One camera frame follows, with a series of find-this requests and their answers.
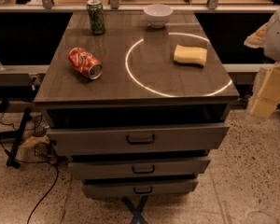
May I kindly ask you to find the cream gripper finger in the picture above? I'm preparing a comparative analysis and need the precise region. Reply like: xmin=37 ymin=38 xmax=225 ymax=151
xmin=244 ymin=23 xmax=268 ymax=49
xmin=249 ymin=66 xmax=280 ymax=119

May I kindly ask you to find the yellow sponge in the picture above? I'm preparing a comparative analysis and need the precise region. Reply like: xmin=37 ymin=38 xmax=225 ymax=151
xmin=174 ymin=45 xmax=207 ymax=66

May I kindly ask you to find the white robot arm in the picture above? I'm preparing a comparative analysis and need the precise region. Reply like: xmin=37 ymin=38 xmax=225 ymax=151
xmin=244 ymin=8 xmax=280 ymax=121

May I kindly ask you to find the green soda can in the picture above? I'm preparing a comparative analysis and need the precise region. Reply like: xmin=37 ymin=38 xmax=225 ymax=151
xmin=86 ymin=0 xmax=105 ymax=35

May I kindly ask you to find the crushed orange soda can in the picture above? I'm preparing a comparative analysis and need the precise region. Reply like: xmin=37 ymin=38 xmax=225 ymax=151
xmin=68 ymin=47 xmax=103 ymax=80

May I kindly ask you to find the white bowl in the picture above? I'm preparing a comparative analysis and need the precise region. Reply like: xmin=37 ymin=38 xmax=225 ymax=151
xmin=144 ymin=4 xmax=173 ymax=28

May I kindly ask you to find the top grey drawer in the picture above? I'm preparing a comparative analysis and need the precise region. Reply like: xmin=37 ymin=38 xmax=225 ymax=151
xmin=48 ymin=123 xmax=229 ymax=156

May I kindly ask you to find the grey drawer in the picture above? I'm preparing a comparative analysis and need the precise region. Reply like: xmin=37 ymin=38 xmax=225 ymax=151
xmin=48 ymin=123 xmax=229 ymax=156
xmin=69 ymin=157 xmax=210 ymax=180
xmin=82 ymin=178 xmax=198 ymax=199

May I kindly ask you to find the grey drawer cabinet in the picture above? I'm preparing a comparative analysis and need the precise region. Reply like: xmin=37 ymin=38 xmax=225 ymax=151
xmin=35 ymin=11 xmax=238 ymax=186

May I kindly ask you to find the bottom grey drawer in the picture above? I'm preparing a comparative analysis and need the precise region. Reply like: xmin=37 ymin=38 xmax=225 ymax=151
xmin=82 ymin=178 xmax=198 ymax=199

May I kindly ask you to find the middle grey drawer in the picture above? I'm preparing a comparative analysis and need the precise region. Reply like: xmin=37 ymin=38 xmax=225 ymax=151
xmin=69 ymin=157 xmax=210 ymax=180

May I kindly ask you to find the black stand leg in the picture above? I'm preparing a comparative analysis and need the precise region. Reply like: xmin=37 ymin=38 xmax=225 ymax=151
xmin=7 ymin=108 xmax=31 ymax=168

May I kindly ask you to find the wire mesh basket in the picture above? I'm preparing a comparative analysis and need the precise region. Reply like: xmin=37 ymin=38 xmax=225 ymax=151
xmin=33 ymin=115 xmax=57 ymax=164

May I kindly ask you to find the black floor cable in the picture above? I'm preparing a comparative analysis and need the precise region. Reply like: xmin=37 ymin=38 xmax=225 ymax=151
xmin=0 ymin=109 xmax=60 ymax=224

